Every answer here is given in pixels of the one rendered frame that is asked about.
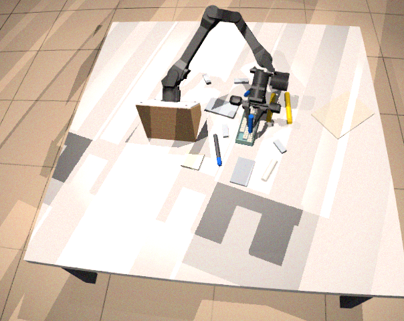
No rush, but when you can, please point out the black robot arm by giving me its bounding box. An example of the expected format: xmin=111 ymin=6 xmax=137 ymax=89
xmin=161 ymin=5 xmax=290 ymax=102

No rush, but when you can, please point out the blue stylus with grey tip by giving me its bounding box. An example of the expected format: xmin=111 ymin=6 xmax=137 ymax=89
xmin=248 ymin=114 xmax=254 ymax=136

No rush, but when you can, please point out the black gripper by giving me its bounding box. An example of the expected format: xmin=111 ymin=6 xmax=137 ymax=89
xmin=229 ymin=84 xmax=282 ymax=128

